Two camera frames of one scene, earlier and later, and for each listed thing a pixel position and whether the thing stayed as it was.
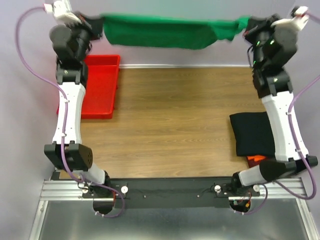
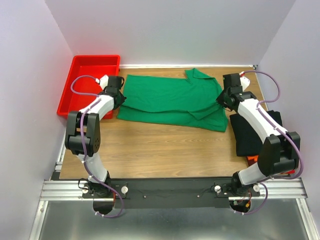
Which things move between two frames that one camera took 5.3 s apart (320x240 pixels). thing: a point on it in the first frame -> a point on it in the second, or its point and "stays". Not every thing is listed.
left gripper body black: (92, 32) -> (122, 98)
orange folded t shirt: (256, 157) stays
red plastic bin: (102, 74) stays
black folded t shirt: (253, 134) stays
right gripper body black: (257, 35) -> (222, 99)
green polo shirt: (177, 32) -> (190, 100)
